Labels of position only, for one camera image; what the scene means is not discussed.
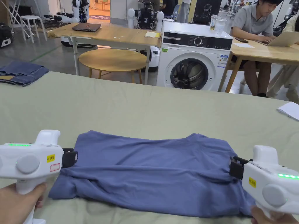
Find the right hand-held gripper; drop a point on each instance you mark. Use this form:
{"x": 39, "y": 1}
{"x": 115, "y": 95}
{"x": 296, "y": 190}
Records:
{"x": 273, "y": 186}

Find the blue shirt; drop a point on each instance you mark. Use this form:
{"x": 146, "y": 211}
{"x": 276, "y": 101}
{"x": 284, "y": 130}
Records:
{"x": 149, "y": 172}

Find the white paper sheets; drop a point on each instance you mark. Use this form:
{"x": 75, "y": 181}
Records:
{"x": 289, "y": 110}

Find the white humanoid robot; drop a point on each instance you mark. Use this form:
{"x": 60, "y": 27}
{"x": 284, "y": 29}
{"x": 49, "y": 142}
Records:
{"x": 70, "y": 14}

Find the person's left hand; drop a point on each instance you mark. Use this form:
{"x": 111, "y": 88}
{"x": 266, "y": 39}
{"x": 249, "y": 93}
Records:
{"x": 18, "y": 203}

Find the wooden desk with laptop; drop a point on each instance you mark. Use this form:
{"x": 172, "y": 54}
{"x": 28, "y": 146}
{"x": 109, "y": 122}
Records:
{"x": 264, "y": 51}

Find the black bag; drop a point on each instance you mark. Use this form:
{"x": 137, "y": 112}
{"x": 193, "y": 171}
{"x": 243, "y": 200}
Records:
{"x": 5, "y": 35}

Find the group of people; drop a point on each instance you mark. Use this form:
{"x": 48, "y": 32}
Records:
{"x": 175, "y": 9}

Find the person's right hand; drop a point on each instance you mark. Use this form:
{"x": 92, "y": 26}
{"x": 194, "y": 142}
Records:
{"x": 268, "y": 215}

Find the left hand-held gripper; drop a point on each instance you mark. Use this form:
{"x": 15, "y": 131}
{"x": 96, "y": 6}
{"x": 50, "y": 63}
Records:
{"x": 28, "y": 161}

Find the bed with pale green sheet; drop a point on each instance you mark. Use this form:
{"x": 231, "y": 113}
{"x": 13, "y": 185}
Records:
{"x": 149, "y": 109}

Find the white washing machine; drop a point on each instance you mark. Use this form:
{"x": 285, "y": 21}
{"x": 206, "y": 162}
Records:
{"x": 193, "y": 60}

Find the black and white robot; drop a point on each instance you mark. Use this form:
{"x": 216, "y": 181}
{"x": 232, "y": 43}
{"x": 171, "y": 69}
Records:
{"x": 146, "y": 16}

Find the folded blue jeans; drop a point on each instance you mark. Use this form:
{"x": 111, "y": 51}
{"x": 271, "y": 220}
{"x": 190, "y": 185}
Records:
{"x": 21, "y": 73}

